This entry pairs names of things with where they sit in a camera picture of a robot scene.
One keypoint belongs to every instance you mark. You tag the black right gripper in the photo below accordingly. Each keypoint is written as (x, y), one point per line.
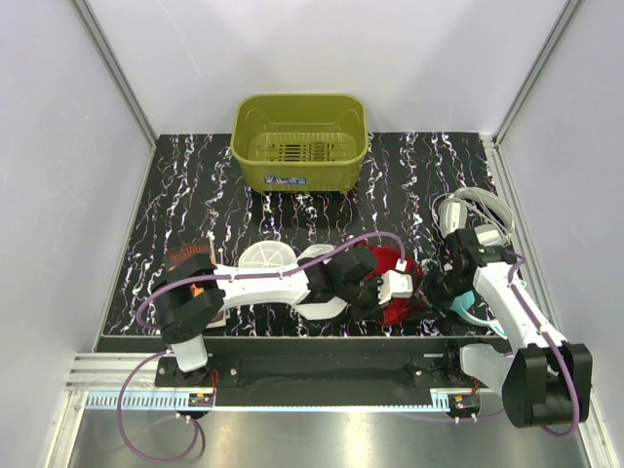
(429, 292)

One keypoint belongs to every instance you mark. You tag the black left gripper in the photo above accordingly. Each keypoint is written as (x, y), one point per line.
(372, 311)

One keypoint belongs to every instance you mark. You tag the red bra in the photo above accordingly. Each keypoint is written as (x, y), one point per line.
(398, 310)

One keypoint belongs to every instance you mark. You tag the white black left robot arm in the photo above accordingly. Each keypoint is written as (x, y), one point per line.
(193, 295)

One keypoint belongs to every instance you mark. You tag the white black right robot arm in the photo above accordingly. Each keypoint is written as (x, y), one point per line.
(547, 381)

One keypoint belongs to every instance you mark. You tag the white mesh laundry bag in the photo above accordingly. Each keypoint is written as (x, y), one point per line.
(265, 254)

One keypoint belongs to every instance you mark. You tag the teal cat-ear headphones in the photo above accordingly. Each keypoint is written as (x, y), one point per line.
(482, 307)

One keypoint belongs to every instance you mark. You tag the olive green plastic basket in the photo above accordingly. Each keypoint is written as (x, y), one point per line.
(300, 142)

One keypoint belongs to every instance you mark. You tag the dark orange paperback book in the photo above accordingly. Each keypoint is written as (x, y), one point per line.
(191, 260)

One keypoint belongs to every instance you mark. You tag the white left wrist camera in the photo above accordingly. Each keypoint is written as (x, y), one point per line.
(395, 283)

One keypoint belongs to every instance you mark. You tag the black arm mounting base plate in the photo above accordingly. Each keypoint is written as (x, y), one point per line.
(273, 395)

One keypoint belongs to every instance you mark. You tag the white slotted cable duct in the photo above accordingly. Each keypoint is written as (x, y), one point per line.
(137, 400)

